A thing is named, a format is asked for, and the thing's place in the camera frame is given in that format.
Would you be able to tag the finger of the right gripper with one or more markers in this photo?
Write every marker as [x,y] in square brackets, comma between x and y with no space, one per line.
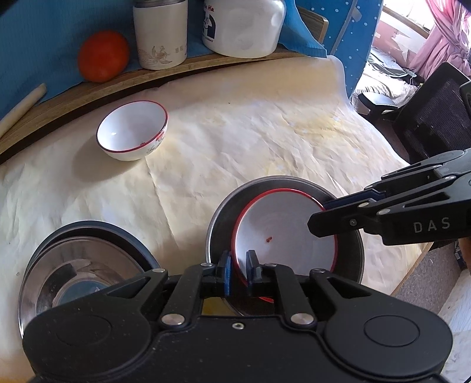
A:
[353,217]
[433,173]

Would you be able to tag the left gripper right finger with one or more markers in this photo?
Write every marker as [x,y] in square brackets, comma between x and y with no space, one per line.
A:
[280,283]

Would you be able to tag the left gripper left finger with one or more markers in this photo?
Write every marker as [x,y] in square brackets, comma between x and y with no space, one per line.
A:
[186,293]

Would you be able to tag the white red-rimmed bowl front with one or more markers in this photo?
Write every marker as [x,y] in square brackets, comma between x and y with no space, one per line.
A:
[274,225]

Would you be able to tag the white red-rimmed bowl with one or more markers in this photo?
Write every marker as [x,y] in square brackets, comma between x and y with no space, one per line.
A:
[133,130]
[274,225]

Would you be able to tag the deep steel bowl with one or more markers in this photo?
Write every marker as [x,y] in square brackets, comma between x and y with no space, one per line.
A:
[351,257]

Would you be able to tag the steel plate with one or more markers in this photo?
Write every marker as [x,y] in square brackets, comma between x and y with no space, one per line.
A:
[78,259]

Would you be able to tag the black office chair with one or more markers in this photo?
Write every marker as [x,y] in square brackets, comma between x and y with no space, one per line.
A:
[436,119]

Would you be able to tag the pink curtain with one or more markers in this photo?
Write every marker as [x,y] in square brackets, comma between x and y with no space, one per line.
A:
[448,41]

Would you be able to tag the cream paper table cover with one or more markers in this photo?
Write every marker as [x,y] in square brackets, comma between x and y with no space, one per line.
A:
[226,127]

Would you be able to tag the blue dotted fabric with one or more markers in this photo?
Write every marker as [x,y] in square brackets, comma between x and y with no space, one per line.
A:
[350,33]

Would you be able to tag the wooden shelf board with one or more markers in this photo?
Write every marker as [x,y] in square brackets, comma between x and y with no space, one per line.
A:
[53,113]

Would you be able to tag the white blue water bottle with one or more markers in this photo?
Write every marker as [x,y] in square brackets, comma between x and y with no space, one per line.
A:
[243,29]

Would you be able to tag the white rolling stick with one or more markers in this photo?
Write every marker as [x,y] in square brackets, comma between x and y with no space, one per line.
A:
[20,109]

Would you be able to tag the red tomato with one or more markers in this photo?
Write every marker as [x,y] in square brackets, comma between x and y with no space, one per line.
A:
[103,56]

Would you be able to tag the white thermos cup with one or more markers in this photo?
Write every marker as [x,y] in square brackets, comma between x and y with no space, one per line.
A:
[161,33]

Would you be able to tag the light blue hanging garment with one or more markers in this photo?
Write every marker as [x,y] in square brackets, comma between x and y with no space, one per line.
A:
[40,41]

